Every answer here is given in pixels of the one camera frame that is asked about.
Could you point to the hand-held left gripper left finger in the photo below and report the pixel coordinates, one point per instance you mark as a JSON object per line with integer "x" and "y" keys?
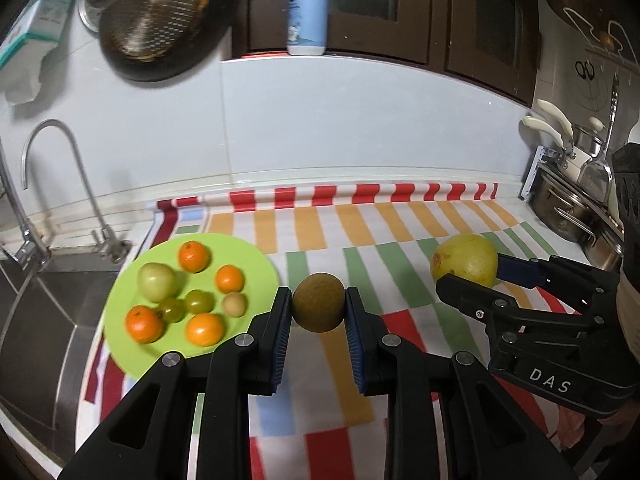
{"x": 282, "y": 340}

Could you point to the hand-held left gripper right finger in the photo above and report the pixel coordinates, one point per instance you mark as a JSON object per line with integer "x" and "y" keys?
{"x": 356, "y": 340}

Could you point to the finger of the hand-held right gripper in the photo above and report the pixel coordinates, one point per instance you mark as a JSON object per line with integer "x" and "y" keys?
{"x": 520, "y": 271}
{"x": 465, "y": 292}

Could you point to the large yellow-green pear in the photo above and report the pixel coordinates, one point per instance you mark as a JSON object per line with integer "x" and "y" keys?
{"x": 464, "y": 259}

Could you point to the brown round fruit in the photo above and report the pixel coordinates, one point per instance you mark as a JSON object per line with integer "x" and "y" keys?
{"x": 318, "y": 302}

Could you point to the small tan fruit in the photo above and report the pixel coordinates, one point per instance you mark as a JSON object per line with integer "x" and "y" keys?
{"x": 234, "y": 305}

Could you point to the large orange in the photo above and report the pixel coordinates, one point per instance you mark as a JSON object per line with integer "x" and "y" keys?
{"x": 205, "y": 328}

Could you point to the lime green plate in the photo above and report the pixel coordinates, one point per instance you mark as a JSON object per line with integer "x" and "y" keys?
{"x": 255, "y": 260}

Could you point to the round green fruit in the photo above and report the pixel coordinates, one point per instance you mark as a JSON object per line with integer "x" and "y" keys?
{"x": 199, "y": 301}

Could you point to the green tomato with calyx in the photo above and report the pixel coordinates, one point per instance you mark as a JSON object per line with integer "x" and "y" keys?
{"x": 171, "y": 310}

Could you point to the small oval orange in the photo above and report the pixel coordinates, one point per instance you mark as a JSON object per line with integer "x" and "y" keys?
{"x": 194, "y": 256}

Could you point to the pale green apple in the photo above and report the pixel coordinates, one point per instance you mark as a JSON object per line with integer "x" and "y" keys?
{"x": 157, "y": 281}

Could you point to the orange with stem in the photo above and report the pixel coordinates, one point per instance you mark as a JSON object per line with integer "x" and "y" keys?
{"x": 145, "y": 324}

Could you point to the large steel pot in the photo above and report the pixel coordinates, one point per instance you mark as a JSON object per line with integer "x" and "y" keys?
{"x": 557, "y": 205}

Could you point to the small steel pot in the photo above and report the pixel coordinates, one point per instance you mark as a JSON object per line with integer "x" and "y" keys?
{"x": 605, "y": 250}

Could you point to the colourful checked tablecloth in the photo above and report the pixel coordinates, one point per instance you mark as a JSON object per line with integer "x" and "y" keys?
{"x": 320, "y": 230}

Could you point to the steel skimmer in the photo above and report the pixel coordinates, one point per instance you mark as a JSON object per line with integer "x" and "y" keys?
{"x": 597, "y": 175}

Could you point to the black scissors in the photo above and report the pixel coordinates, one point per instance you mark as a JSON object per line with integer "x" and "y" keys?
{"x": 583, "y": 70}

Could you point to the steel sink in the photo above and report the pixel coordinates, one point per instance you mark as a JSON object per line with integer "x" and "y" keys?
{"x": 40, "y": 350}

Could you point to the straight steel faucet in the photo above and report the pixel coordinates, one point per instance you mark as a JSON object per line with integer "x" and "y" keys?
{"x": 20, "y": 235}

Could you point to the dark wooden cabinet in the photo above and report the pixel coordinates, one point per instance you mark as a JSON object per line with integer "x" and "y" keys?
{"x": 380, "y": 10}

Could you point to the black frying pan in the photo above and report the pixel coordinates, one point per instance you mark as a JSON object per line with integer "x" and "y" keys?
{"x": 210, "y": 45}

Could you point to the curved steel faucet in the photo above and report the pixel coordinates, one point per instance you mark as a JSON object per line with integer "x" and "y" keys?
{"x": 60, "y": 132}

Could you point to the white pump bottle blue label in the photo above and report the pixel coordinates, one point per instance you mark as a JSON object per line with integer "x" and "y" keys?
{"x": 307, "y": 10}

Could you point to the steel colander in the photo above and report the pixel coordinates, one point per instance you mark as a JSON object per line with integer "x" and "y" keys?
{"x": 145, "y": 10}

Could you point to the teal and white box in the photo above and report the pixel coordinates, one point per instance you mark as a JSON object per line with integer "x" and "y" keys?
{"x": 35, "y": 15}

